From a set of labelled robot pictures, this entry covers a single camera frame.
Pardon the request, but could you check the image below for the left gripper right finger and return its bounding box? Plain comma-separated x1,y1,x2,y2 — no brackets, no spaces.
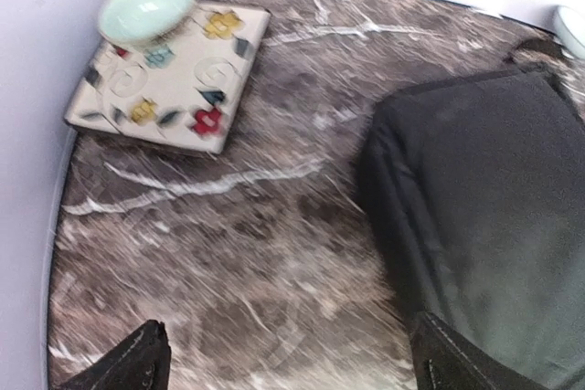
410,312,542,390

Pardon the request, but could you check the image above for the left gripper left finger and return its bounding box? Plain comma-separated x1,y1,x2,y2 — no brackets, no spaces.
58,320,171,390

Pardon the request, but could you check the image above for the celadon bowl at back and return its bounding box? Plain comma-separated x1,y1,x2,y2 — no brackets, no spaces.
553,5,584,59

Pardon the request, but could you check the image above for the celadon bowl on tile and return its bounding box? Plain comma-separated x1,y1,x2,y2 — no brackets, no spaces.
97,0,197,47

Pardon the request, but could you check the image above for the black student bag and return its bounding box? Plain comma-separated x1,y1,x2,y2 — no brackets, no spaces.
356,58,584,389

